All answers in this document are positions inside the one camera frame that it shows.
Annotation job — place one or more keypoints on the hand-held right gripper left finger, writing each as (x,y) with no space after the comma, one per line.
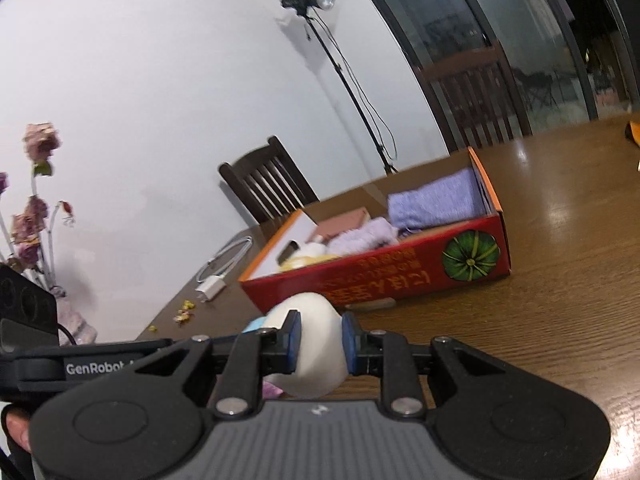
(294,342)

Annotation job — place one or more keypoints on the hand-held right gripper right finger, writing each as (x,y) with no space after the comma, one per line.
(350,345)

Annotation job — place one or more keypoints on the white yellow plush toy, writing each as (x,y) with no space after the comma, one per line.
(312,255)

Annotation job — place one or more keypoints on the red cardboard box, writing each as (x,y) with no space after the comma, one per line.
(400,265)

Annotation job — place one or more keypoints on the lilac fluffy cloth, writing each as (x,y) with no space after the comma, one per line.
(362,237)

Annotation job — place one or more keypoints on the pink layered sponge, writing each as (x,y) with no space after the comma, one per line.
(340,225)

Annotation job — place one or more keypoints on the purple towel cloth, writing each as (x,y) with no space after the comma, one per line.
(435,202)

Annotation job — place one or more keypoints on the person's left hand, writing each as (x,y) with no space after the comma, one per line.
(17,427)

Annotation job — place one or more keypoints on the pink speckled ceramic vase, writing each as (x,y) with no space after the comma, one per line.
(75,327)

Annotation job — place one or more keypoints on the dried pink rose bouquet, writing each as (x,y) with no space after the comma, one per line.
(30,220)

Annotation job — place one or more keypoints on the white charger block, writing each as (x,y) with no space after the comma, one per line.
(211,291)

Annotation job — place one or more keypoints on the dark wooden slatted chair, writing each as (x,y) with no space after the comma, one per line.
(270,180)

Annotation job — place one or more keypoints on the brown wooden chair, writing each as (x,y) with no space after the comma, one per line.
(475,95)

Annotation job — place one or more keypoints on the dark framed sliding glass door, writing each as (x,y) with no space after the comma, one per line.
(500,20)

